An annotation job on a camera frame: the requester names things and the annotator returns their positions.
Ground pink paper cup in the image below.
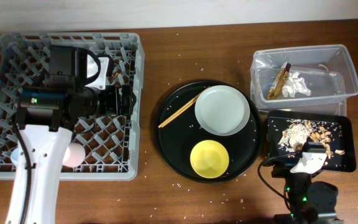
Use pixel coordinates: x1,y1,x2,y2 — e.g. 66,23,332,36
63,142,85,168

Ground yellow bowl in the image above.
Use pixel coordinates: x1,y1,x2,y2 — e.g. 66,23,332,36
190,140,229,179

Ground blue cup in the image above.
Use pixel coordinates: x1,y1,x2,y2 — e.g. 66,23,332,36
10,148,19,167

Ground food scraps pile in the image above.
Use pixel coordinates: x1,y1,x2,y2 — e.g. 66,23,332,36
278,119,345,159

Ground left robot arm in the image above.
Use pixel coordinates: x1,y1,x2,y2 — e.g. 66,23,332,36
6,45,140,223

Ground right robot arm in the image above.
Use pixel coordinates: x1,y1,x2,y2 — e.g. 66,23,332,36
257,152,345,224

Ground grey dishwasher rack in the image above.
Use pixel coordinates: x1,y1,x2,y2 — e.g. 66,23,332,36
0,32,145,181

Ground wooden chopstick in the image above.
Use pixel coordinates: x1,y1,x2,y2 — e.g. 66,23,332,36
158,93,200,128
154,82,211,129

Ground round black tray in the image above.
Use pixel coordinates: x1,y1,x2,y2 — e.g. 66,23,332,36
153,80,263,184

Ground white plate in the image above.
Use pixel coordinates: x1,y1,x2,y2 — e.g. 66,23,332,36
195,85,250,136

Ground brown snack wrapper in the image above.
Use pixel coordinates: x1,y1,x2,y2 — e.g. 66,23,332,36
267,62,291,100

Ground black rectangular tray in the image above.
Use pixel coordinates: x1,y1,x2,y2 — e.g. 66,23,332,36
267,110,357,172

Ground crumpled white tissue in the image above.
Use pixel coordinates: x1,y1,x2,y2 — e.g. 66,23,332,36
282,72,311,98

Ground clear plastic bin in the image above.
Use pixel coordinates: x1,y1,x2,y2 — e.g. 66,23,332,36
250,45,358,116

